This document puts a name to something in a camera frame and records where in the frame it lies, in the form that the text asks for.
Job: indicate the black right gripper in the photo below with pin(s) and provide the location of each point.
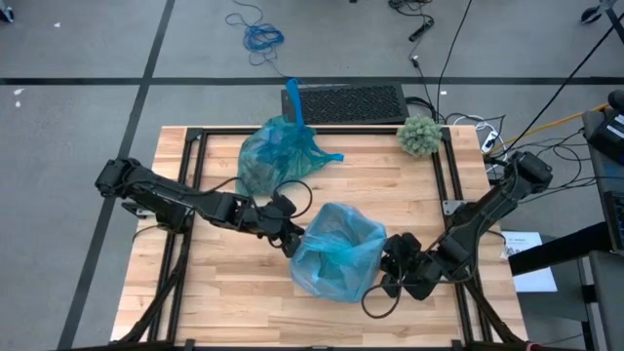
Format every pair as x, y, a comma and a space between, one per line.
412, 268

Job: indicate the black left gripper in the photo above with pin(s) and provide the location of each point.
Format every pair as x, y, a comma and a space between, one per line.
273, 219

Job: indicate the light blue plastic bag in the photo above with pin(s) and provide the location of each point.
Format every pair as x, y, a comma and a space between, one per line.
336, 253

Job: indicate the teal trash bag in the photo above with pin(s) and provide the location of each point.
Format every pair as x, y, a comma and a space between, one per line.
278, 156

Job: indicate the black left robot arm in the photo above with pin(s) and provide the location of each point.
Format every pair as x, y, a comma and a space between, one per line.
170, 197

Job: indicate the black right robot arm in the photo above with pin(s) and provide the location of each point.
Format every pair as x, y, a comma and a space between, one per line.
482, 214

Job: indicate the green fuzzy ball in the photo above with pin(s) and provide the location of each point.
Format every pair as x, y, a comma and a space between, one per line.
419, 136

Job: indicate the white paper sheet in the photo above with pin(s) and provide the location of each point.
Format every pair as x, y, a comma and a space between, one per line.
534, 283

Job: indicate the black monitor panel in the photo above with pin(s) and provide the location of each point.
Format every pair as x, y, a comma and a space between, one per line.
560, 248

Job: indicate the grey control box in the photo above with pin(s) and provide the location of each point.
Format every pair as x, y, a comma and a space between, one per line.
607, 302

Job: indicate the black keyboard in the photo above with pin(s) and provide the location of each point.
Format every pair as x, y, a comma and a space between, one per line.
616, 219

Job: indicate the black power strip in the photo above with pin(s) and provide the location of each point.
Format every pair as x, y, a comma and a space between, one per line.
421, 30

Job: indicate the black desk device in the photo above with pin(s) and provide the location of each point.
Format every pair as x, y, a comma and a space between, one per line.
607, 136

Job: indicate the black floor object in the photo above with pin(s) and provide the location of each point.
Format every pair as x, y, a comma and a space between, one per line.
5, 13

